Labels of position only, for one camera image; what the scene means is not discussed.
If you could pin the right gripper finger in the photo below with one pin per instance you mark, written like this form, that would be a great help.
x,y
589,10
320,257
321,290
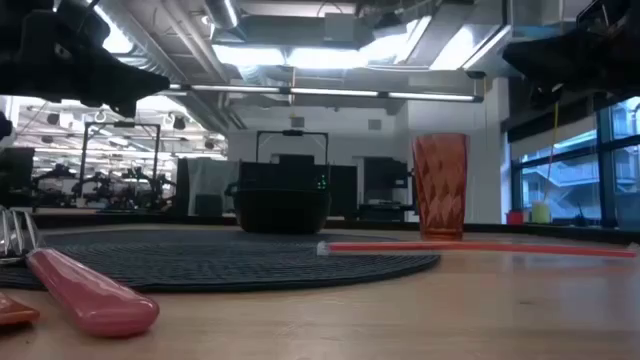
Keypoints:
x,y
545,57
542,97

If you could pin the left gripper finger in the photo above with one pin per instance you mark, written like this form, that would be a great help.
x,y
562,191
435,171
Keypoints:
x,y
125,107
125,77

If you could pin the orange faceted plastic tumbler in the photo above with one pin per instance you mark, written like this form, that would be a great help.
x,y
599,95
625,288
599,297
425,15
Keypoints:
x,y
440,185

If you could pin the red drinking straw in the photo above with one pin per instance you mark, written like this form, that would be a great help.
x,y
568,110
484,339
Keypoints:
x,y
475,247

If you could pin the black bowl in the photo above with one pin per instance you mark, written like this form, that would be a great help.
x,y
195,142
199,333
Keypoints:
x,y
282,212

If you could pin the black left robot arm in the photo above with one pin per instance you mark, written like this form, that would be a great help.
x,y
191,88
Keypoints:
x,y
4,126

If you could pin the black framed window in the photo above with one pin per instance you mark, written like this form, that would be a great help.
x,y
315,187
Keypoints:
x,y
600,150

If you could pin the white cloth cover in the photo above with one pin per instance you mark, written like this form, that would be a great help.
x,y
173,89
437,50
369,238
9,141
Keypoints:
x,y
212,182

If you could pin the green cup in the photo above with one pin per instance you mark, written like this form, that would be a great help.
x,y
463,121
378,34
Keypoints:
x,y
540,213

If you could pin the red cup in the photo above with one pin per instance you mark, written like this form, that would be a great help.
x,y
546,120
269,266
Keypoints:
x,y
515,218

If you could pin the black monitor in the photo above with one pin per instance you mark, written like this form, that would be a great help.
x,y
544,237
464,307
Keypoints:
x,y
385,175

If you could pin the dark round woven placemat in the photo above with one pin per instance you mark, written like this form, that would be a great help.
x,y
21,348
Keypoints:
x,y
225,262

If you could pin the long ceiling light bar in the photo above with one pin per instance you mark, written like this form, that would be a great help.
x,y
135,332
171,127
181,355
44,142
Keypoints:
x,y
330,92

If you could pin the large black portal frame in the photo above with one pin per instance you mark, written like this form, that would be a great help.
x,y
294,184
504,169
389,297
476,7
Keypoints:
x,y
120,125

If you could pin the round silver ventilation duct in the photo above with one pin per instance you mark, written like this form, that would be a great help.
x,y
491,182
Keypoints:
x,y
222,12

